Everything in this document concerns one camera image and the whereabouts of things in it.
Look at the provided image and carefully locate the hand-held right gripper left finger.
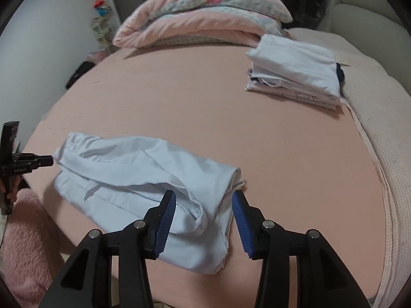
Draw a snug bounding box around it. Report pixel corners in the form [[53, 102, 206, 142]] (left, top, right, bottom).
[[39, 190, 177, 308]]

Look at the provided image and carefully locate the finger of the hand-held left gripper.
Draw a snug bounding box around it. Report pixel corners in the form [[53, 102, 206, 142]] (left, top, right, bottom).
[[14, 161, 54, 171], [14, 155, 54, 163]]

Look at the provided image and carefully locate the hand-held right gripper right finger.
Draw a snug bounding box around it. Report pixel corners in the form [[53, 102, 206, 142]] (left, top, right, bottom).
[[231, 191, 373, 308]]

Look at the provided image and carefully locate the light blue navy-trim shirt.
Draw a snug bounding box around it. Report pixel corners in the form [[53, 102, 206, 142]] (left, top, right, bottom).
[[52, 131, 245, 275]]

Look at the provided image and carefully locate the person's left hand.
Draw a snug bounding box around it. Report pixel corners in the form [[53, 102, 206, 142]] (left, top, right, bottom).
[[0, 182, 20, 203]]

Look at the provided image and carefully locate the pink fluffy rug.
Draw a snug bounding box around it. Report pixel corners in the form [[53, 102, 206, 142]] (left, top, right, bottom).
[[0, 188, 69, 308]]

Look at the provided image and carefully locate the black backpack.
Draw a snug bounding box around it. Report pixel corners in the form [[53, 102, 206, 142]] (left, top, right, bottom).
[[66, 61, 96, 90]]

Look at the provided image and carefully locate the pink bed sheet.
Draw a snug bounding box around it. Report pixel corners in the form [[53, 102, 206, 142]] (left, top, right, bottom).
[[22, 40, 387, 308]]

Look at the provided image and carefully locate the pink cloth pile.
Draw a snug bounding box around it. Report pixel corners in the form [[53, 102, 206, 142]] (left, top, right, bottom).
[[86, 46, 116, 63]]

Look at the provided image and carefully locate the white shelf rack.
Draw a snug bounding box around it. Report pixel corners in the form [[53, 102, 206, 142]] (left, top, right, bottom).
[[90, 16, 114, 46]]

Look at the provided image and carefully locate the folded white navy-trim garment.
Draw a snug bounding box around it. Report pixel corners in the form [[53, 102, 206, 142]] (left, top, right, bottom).
[[249, 62, 345, 103]]

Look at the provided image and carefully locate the red and blue plush toy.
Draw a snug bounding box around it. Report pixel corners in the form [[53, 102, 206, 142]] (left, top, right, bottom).
[[92, 0, 113, 17]]

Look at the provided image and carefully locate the cream textured pillow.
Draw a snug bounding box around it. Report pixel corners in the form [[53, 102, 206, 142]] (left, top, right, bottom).
[[286, 27, 390, 81], [340, 67, 411, 308]]

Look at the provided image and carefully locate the folded light blue shirt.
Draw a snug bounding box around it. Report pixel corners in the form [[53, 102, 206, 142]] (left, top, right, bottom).
[[247, 34, 341, 101]]

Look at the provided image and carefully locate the folded pink quilt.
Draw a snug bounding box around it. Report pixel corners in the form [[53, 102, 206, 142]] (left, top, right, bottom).
[[112, 0, 293, 49]]

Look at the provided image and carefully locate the dark glass wardrobe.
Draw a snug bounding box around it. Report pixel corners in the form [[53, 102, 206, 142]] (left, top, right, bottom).
[[257, 0, 334, 34]]

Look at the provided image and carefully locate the grey upholstered headboard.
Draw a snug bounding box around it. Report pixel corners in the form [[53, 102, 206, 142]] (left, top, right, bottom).
[[321, 0, 411, 97]]

